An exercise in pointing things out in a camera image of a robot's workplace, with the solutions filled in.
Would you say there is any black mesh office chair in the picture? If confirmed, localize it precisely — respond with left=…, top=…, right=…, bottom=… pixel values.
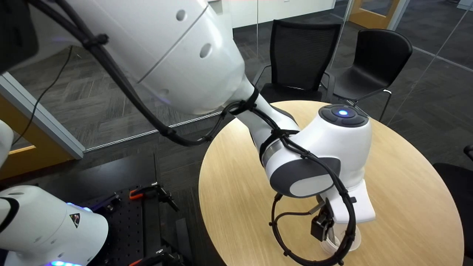
left=255, top=20, right=342, bottom=101

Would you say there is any round wooden table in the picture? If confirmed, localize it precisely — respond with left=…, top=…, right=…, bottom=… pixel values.
left=199, top=119, right=465, bottom=266

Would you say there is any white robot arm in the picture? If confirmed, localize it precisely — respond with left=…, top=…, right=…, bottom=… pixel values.
left=2, top=0, right=375, bottom=266

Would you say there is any orange black clamp front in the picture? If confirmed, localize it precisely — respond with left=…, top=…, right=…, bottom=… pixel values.
left=129, top=243, right=185, bottom=266

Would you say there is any black chair front left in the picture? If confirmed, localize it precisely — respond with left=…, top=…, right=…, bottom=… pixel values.
left=434, top=162, right=473, bottom=257

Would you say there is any orange black clamp rear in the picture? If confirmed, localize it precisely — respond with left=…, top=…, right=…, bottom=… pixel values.
left=91, top=181, right=180, bottom=212

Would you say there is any black plastic chair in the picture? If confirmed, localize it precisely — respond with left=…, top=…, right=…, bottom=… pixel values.
left=332, top=29, right=413, bottom=116

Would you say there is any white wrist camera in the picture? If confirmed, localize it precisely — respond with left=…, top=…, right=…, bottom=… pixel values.
left=311, top=205, right=335, bottom=240

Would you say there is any orange black clamp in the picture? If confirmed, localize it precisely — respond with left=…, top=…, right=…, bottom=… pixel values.
left=91, top=181, right=180, bottom=212
left=129, top=243, right=185, bottom=266

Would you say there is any glass partition panel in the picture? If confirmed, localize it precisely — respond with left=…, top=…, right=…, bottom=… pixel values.
left=256, top=0, right=473, bottom=124

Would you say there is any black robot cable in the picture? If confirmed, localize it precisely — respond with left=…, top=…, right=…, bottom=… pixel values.
left=27, top=0, right=360, bottom=266

